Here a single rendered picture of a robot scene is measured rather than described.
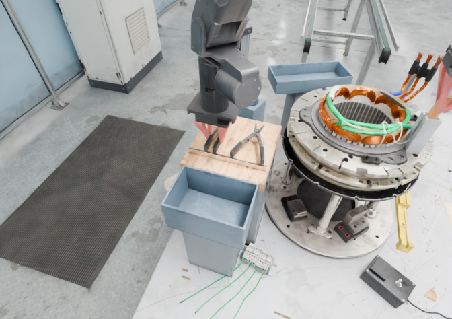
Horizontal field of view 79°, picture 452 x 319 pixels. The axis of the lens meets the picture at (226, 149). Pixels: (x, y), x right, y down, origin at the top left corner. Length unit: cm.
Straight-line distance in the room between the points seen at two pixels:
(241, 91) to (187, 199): 31
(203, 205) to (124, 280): 112
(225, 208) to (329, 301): 35
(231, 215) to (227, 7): 40
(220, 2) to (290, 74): 61
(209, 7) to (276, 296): 65
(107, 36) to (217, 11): 227
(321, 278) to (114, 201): 146
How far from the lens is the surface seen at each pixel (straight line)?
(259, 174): 58
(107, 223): 187
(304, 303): 78
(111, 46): 270
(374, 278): 81
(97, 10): 262
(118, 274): 171
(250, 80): 44
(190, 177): 62
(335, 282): 82
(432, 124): 65
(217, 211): 62
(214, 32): 45
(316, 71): 103
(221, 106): 54
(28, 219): 212
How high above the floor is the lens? 151
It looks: 45 degrees down
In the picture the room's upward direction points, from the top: straight up
